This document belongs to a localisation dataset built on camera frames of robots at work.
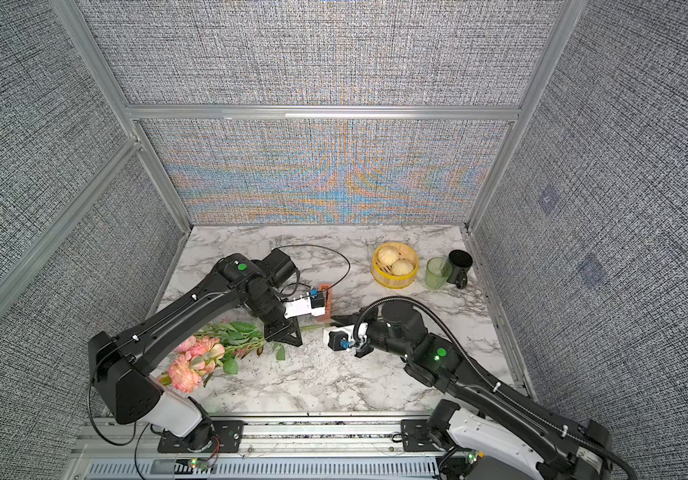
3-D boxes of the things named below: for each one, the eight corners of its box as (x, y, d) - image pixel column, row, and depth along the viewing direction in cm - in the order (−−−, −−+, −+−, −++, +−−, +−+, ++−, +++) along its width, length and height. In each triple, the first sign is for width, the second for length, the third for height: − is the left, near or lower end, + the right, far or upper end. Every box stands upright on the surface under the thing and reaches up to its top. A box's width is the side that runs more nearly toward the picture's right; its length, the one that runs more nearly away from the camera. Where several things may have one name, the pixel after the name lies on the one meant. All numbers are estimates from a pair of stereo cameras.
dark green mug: (442, 288, 104) (451, 270, 96) (442, 266, 110) (450, 248, 102) (464, 291, 103) (474, 274, 95) (463, 269, 109) (472, 251, 101)
